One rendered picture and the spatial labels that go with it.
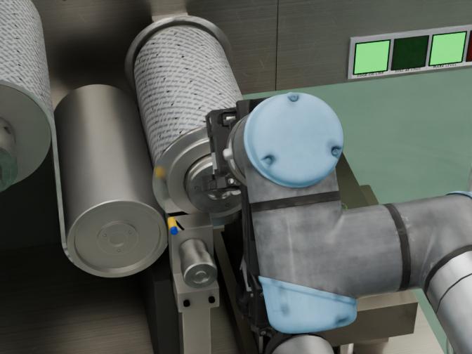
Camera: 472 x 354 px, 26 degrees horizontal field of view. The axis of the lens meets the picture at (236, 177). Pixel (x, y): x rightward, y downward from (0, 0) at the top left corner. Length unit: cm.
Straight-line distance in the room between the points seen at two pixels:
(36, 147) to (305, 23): 51
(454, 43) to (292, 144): 82
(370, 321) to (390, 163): 200
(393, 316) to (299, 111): 61
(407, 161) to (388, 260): 252
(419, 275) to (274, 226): 13
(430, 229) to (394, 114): 273
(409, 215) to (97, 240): 48
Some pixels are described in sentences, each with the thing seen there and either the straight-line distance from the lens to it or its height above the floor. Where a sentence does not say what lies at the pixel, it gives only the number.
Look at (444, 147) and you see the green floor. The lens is 344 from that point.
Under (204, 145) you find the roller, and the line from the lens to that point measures 115.
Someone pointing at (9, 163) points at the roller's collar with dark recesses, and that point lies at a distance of 108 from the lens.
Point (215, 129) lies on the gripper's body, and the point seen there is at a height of 140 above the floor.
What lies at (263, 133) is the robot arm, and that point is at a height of 151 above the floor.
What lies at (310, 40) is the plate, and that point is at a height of 122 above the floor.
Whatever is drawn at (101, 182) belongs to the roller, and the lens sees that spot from 121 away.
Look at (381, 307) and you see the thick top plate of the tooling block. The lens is 135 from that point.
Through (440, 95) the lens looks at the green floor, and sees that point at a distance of 370.
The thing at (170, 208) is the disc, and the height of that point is 121.
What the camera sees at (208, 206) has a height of 123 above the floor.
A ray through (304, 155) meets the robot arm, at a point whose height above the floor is 150.
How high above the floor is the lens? 197
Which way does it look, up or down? 37 degrees down
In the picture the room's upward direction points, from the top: straight up
